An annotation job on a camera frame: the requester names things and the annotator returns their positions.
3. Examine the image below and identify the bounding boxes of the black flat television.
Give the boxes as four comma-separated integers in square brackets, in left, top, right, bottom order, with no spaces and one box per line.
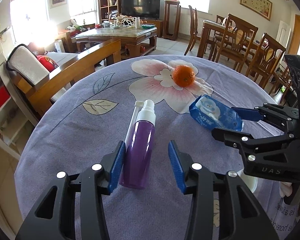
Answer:
[121,0,160,20]

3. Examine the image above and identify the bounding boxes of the wooden dining table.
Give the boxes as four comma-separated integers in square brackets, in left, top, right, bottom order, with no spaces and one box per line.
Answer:
[197,19,268,63]

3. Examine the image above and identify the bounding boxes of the orange mandarin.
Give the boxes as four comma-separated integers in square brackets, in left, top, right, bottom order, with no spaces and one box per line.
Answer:
[172,65,196,88]

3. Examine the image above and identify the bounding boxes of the wooden coffee table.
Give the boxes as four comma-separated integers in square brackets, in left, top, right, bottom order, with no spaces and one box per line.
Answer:
[75,27,157,60]

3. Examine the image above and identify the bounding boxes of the blue tissue pack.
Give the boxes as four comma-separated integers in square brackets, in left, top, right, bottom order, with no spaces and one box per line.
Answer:
[189,95,244,132]

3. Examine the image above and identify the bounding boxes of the red cushion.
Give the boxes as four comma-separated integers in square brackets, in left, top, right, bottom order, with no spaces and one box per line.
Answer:
[37,55,59,72]

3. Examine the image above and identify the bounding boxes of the wooden dining chair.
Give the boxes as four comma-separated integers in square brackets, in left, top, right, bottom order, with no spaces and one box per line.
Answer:
[184,5,200,55]
[245,33,286,89]
[212,14,258,72]

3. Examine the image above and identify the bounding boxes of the white shelf unit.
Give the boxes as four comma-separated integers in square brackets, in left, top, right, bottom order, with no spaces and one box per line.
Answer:
[0,54,38,160]

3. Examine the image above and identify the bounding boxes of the tall wooden plant stand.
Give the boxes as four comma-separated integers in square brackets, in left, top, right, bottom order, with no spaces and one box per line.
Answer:
[162,0,181,41]

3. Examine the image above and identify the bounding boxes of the purple spray bottle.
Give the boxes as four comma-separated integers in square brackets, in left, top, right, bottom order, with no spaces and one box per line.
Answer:
[120,100,156,190]

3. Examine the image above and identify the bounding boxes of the framed floral picture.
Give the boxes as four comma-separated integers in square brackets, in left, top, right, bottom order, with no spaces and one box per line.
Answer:
[239,0,273,21]

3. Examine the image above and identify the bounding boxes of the purple floral tablecloth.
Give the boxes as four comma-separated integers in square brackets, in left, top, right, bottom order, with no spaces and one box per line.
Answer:
[14,55,273,239]

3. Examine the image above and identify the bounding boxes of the white paper cup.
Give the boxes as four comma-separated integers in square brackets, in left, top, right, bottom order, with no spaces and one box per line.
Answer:
[237,169,257,193]

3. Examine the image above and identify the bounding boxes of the wooden sofa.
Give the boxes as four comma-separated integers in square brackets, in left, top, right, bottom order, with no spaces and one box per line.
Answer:
[7,38,121,119]

